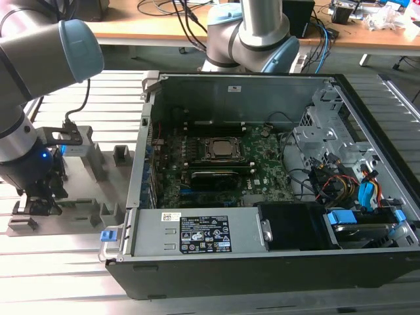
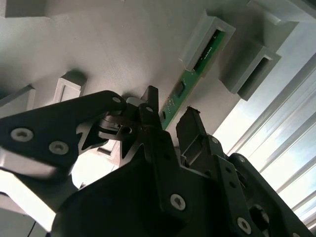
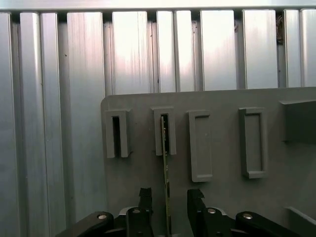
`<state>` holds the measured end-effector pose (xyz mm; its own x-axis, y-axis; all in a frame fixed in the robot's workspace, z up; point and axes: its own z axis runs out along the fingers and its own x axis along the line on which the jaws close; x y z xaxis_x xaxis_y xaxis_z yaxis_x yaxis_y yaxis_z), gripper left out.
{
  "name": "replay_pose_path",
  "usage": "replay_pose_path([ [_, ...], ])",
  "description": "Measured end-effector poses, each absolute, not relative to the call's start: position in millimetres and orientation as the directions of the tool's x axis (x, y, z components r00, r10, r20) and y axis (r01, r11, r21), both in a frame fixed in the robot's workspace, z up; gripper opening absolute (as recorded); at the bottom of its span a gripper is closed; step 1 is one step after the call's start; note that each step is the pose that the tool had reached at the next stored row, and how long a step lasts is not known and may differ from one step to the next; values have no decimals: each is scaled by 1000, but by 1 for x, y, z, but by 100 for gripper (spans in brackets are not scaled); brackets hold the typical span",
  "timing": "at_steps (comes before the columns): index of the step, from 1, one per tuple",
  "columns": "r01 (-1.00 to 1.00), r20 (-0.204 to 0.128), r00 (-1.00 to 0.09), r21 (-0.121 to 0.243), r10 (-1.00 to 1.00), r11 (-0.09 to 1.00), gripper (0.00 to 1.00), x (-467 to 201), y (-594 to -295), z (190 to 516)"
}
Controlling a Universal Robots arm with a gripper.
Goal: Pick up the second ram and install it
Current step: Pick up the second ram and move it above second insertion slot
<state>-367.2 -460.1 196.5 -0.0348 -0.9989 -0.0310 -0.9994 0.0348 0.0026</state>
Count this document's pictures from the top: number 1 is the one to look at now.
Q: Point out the metal CPU cooler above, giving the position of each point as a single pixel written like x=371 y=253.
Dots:
x=343 y=14

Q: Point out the white power strip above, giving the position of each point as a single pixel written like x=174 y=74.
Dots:
x=300 y=64

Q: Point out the blue box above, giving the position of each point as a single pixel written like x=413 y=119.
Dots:
x=402 y=2

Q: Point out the hard disk in blue carrier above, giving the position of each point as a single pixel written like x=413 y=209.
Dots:
x=341 y=218

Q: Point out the green RAM stick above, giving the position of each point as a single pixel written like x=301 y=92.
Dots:
x=75 y=203

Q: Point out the black plastic shroud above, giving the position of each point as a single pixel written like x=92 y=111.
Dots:
x=295 y=226

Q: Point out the black and grey PC case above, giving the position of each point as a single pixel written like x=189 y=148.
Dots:
x=229 y=279

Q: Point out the green motherboard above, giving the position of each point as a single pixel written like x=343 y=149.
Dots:
x=272 y=157

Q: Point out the grey parts rack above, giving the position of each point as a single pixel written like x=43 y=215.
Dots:
x=85 y=193

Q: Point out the silver metal drive cage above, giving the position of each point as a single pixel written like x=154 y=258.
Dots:
x=321 y=138

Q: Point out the black graphics card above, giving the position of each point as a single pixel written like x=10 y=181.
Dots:
x=215 y=180

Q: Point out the white carton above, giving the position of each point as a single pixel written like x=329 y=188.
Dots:
x=414 y=23

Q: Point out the wooden desk, white frame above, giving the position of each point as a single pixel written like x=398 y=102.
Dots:
x=147 y=33

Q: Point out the silver CPU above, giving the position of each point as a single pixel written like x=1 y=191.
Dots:
x=226 y=147

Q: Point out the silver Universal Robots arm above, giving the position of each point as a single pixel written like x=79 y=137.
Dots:
x=39 y=55

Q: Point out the black monitor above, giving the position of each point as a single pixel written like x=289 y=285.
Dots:
x=95 y=10

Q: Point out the white wrist camera, black bracket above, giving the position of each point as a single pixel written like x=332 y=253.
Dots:
x=77 y=151

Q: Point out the round coin battery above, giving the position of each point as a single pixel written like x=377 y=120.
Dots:
x=265 y=133

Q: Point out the grey power supply unit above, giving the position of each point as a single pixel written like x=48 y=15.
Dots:
x=154 y=236

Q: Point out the blue expansion slot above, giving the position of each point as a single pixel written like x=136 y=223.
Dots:
x=186 y=191

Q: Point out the silver chipset heat sink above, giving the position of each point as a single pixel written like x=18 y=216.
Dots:
x=254 y=200

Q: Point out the black desktop box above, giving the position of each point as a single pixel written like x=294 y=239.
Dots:
x=298 y=16

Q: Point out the RAM slot with white clips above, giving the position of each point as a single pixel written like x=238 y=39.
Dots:
x=216 y=163
x=252 y=170
x=213 y=130
x=213 y=124

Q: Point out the clear plastic bags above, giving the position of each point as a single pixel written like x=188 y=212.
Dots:
x=384 y=19

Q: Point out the blue release latch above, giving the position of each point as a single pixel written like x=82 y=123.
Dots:
x=108 y=237

